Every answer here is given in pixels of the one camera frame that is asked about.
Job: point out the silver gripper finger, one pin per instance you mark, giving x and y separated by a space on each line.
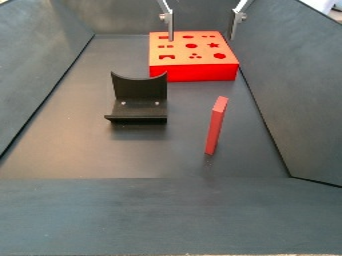
166 16
239 16

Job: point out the red double-square peg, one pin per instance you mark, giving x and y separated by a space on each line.
215 124

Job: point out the red shape-sorter board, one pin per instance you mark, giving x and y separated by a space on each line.
198 56

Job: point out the black curved holder stand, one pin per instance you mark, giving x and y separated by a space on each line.
140 99

